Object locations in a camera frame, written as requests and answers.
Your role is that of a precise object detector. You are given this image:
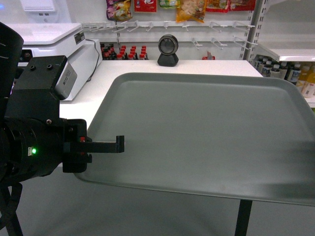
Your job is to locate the white peg hook rack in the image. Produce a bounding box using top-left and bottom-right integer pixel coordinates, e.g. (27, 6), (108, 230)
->
(82, 20), (257, 50)

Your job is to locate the white cash register scale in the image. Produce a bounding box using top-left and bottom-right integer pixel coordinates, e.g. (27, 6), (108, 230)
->
(7, 23), (102, 101)

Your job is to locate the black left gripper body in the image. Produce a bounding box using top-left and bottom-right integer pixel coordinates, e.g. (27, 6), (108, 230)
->
(4, 118), (92, 183)

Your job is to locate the red chili packet right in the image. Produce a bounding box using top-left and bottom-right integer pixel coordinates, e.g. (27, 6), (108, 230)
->
(229, 0), (256, 11)

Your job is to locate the green yellow snack packet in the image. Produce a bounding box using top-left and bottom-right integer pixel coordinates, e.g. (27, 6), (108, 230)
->
(159, 0), (180, 8)

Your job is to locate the red spicy snack packet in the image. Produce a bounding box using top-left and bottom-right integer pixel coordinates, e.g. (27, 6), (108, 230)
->
(206, 0), (230, 13)

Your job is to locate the white customer display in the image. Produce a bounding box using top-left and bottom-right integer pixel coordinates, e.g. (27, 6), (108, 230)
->
(20, 0), (72, 24)

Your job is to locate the black barcode scanner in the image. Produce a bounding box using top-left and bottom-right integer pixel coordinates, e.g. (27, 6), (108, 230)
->
(157, 34), (179, 67)

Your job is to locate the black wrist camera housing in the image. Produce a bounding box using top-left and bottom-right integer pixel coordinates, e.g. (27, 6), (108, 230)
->
(5, 56), (77, 124)

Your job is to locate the white metal store shelf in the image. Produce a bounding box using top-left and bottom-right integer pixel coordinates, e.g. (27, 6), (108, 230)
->
(246, 0), (315, 109)

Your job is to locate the white checkout table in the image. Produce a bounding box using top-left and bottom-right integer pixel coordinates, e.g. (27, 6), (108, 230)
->
(44, 60), (259, 236)

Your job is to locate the red spout pouch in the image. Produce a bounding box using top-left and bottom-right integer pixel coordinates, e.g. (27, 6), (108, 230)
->
(202, 51), (216, 60)

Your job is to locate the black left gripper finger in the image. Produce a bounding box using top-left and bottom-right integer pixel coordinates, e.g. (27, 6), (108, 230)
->
(85, 136), (125, 153)

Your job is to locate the black power cable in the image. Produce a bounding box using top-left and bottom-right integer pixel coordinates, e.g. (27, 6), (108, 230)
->
(85, 38), (101, 82)

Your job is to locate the grey rectangular serving tray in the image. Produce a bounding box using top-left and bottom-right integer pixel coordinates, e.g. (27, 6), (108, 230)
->
(77, 73), (315, 206)

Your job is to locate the red seasoning packet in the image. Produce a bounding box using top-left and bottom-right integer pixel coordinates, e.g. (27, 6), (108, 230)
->
(134, 0), (157, 13)

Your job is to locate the purple fish seasoning packet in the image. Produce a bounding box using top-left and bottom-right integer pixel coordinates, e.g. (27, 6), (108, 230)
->
(106, 0), (132, 22)

